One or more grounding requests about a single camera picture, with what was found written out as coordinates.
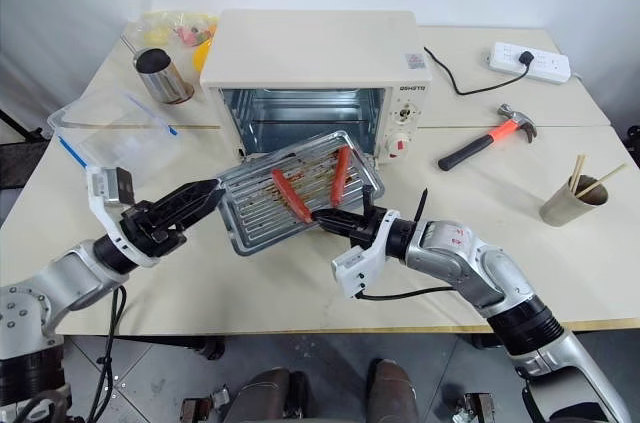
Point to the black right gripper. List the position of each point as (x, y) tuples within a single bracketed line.
[(365, 235)]

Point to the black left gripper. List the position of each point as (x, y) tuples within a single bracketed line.
[(147, 230)]

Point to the silver baking tray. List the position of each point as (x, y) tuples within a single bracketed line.
[(260, 203)]

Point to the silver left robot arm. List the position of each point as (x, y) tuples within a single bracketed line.
[(60, 278)]

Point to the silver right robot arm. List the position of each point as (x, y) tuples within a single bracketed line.
[(480, 268)]

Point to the short red sausage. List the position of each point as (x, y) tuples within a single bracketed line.
[(340, 175)]

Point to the glass toaster oven door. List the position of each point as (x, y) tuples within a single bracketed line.
[(371, 168)]

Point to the long red sausage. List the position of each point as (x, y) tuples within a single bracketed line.
[(290, 193)]

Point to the oven knob with red mark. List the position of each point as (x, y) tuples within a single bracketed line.
[(398, 145)]

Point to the red oven top sticker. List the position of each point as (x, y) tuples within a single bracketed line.
[(415, 59)]

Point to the cream toaster oven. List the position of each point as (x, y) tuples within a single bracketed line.
[(310, 50)]

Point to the black zip tie tail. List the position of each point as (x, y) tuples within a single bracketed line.
[(421, 205)]

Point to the clear plastic food container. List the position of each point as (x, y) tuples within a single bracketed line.
[(120, 153)]

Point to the shiny steel cup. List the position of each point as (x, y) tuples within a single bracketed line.
[(162, 80)]

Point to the yellow plastic bowl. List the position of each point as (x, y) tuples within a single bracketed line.
[(201, 57)]

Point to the clear bag of toy food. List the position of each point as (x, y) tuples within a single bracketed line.
[(185, 25)]

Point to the dark brown rounded shape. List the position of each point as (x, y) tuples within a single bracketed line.
[(270, 395), (392, 390)]

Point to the black tripod leg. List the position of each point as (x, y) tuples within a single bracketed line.
[(22, 125)]

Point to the metal cup holding chopsticks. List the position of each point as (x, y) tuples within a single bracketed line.
[(567, 208)]

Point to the wooden chopstick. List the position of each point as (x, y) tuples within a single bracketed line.
[(605, 178), (575, 175), (580, 173)]

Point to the black power plug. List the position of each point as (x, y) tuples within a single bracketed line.
[(526, 59)]

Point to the white power strip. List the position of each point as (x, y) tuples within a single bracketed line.
[(547, 65)]

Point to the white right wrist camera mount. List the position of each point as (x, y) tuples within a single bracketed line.
[(357, 268)]

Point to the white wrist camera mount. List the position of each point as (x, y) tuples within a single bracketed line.
[(357, 268), (105, 188)]

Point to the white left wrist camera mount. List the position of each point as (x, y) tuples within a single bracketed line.
[(105, 188)]

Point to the metal caster bracket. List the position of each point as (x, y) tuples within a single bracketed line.
[(205, 403), (475, 408)]

